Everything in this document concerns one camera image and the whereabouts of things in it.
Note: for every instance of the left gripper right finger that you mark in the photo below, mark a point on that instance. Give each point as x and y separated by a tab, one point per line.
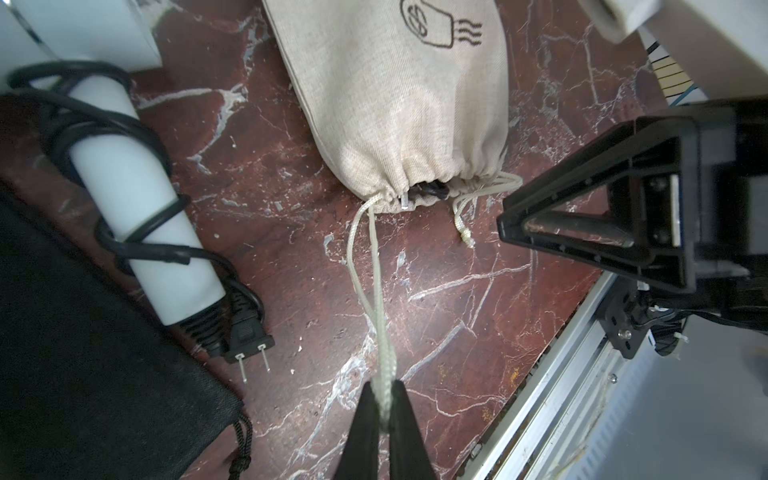
408	455

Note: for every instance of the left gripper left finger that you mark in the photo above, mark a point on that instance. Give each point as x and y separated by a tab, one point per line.
359	460

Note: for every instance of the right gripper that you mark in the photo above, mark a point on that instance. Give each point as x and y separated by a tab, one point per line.
628	203

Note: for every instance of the beige drawstring bag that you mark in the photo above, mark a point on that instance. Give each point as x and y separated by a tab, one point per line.
408	105

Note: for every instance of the black drawstring bag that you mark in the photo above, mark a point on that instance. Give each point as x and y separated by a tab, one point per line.
91	388

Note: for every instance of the white hair dryer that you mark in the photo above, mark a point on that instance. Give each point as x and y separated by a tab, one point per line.
75	60

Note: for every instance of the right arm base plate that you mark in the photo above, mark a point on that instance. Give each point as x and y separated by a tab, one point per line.
631	317

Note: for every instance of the aluminium front rail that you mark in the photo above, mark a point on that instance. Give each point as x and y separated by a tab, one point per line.
564	421

